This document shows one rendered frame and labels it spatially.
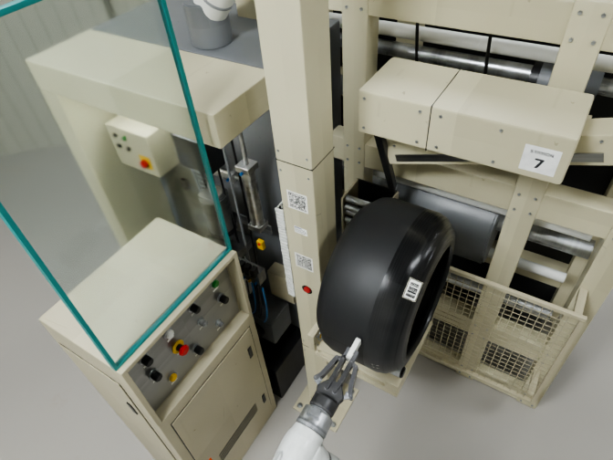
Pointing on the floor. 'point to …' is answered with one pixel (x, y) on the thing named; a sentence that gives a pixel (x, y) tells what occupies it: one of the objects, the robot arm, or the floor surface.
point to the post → (302, 141)
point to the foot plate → (337, 409)
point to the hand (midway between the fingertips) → (353, 350)
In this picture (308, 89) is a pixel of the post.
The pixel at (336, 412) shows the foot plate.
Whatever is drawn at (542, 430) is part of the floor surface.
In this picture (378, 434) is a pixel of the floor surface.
